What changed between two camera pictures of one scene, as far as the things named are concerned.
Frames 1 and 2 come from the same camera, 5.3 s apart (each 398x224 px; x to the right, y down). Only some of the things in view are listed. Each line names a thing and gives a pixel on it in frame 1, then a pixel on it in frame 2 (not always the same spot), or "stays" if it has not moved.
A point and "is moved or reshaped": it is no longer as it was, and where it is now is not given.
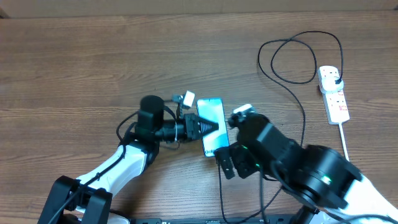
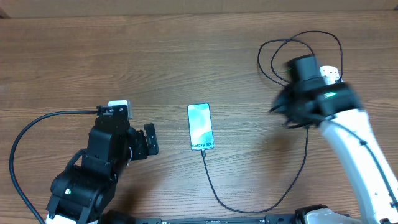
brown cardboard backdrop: (37, 9) stays
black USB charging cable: (222, 198) -> (306, 150)
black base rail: (217, 221) stays
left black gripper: (190, 121) -> (142, 149)
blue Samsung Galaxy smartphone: (212, 109) is moved or reshaped
